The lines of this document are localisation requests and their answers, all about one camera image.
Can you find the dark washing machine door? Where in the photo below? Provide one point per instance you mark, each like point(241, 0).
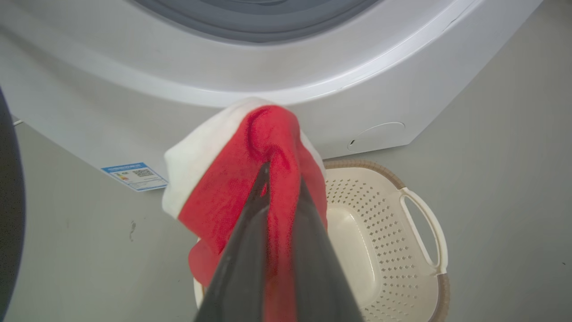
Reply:
point(10, 201)

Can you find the white washing machine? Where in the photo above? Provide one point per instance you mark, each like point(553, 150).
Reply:
point(286, 76)

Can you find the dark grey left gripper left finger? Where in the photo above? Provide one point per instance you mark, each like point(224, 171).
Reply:
point(241, 268)

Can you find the blue energy label sticker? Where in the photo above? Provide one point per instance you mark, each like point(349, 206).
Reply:
point(135, 175)

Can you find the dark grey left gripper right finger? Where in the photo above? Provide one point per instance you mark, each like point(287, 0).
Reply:
point(319, 273)

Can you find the cream perforated laundry basket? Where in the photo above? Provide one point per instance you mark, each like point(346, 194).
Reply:
point(384, 241)

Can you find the red and white cloth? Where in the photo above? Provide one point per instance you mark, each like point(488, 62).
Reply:
point(232, 179)

